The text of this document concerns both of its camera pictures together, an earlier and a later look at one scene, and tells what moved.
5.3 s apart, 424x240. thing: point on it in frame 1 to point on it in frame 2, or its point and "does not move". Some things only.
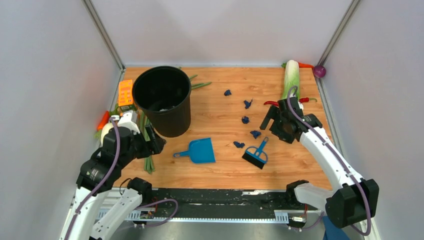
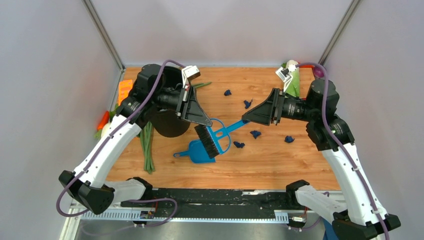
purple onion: [319, 71] does not move
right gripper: [283, 136] to [268, 112]
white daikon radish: [106, 127] does not move
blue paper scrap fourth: [255, 133] does not move
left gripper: [157, 142] to [188, 108]
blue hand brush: [257, 156] to [210, 137]
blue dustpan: [200, 151] does not move
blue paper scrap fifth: [238, 144] does not move
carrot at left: [104, 120] does not move
